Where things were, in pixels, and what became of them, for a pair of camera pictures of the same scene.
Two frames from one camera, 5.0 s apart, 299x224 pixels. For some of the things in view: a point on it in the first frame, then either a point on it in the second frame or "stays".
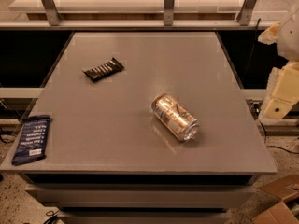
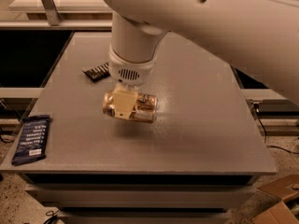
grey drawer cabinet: (142, 198) stays
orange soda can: (176, 119) to (145, 110)
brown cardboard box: (285, 211) stays
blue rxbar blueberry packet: (32, 144) stays
